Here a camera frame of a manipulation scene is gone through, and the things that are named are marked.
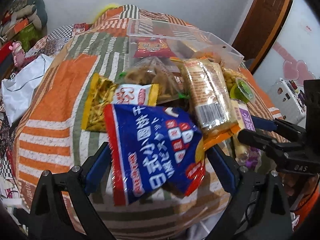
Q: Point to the blue biscuit snack bag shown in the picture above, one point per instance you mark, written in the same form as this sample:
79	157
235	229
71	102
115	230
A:
151	146

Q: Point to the long cracker pack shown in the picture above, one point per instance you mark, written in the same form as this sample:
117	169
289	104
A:
210	100

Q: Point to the yellow object behind bed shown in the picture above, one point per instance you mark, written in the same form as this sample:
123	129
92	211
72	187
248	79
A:
105	8

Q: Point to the peanut brittle clear pack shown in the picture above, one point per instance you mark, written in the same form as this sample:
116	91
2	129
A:
230	77

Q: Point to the red snack packet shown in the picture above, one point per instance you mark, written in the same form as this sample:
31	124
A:
152	46

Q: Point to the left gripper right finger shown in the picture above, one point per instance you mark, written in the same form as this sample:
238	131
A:
258	208

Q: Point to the white decorated wardrobe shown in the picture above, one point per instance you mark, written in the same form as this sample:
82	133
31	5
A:
293	58

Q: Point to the wooden door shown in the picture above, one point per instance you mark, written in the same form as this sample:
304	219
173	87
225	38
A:
259	30

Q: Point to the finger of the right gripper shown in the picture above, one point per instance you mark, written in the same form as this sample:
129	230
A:
273	149
275	126

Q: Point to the pink plush toy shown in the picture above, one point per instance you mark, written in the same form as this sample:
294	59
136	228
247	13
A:
17	53

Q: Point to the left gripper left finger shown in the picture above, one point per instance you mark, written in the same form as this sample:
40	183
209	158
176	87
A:
49	219

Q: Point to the clear plastic storage bin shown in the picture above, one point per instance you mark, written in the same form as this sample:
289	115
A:
186	42

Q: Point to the white plastic bag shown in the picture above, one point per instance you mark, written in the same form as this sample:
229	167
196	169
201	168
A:
18	93

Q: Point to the green jelly cup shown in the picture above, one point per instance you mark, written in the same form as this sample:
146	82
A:
242	91

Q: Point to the patchwork orange green quilt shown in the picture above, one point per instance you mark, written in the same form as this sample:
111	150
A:
49	136

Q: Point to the clear bag brown snacks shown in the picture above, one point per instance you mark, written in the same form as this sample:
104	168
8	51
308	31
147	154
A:
151	70

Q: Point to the yellow noodle snack bag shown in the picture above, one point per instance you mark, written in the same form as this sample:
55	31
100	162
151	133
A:
103	91

